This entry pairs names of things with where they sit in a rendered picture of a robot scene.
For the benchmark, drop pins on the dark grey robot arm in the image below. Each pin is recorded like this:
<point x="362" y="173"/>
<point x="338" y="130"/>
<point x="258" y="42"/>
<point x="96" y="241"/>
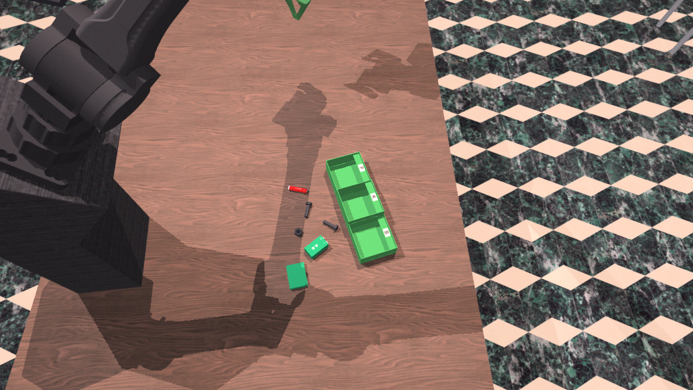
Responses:
<point x="98" y="68"/>

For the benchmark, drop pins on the green 9v battery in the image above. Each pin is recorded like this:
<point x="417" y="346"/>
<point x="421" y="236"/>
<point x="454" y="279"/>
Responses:
<point x="316" y="247"/>

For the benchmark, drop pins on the green three-compartment tray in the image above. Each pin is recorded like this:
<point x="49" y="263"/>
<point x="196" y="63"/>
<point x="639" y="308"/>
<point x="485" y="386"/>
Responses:
<point x="361" y="207"/>

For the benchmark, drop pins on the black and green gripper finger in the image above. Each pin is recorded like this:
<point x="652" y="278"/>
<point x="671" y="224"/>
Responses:
<point x="303" y="5"/>

